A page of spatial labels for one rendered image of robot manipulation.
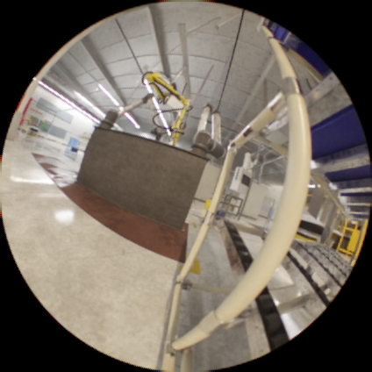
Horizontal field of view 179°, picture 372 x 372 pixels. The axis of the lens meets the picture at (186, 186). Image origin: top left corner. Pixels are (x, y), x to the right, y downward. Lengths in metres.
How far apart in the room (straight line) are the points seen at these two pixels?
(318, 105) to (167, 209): 1.38
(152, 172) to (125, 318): 1.31
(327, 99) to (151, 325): 0.73
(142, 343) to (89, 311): 0.21
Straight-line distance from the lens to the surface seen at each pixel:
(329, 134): 0.35
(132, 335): 0.54
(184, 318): 0.48
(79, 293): 0.60
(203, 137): 1.49
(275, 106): 0.23
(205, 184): 6.59
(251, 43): 10.07
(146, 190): 1.39
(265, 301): 0.20
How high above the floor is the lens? 0.52
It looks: level
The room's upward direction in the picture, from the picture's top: 20 degrees clockwise
